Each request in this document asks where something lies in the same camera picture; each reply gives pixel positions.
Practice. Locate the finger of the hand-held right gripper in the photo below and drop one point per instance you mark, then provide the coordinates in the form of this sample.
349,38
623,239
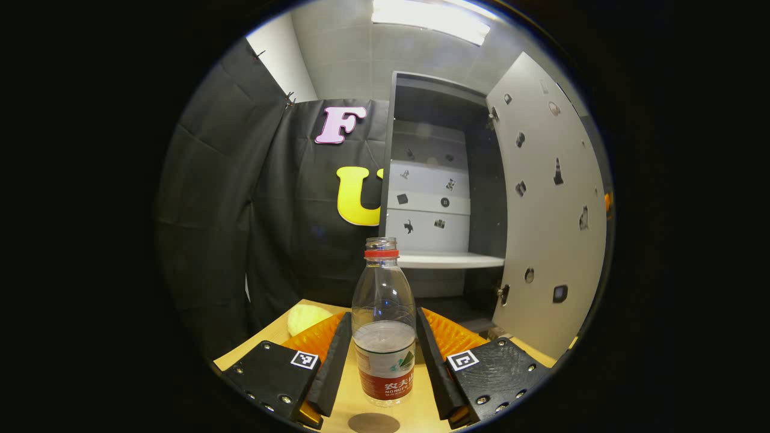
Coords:
608,203

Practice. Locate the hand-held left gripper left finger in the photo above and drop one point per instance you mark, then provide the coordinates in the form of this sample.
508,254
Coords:
335,373

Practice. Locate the white cabinet shelf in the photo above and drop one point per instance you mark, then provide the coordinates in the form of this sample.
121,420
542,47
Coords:
451,260

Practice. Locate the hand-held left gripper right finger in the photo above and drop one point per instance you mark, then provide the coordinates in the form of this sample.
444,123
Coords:
434,367

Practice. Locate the large ceiling light panel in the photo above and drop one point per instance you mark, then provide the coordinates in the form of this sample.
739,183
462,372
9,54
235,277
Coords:
430,18

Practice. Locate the clear plastic bottle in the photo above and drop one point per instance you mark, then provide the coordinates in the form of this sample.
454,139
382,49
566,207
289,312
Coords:
385,355

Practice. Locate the yellow soft ball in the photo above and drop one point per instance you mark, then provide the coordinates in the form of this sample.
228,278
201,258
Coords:
307,319

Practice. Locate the brown round coaster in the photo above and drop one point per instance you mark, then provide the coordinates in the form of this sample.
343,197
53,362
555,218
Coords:
374,423

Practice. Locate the black backdrop cloth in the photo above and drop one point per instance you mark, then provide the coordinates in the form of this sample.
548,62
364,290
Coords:
240,210

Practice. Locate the grey cabinet door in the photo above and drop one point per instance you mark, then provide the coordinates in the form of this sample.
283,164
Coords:
553,240

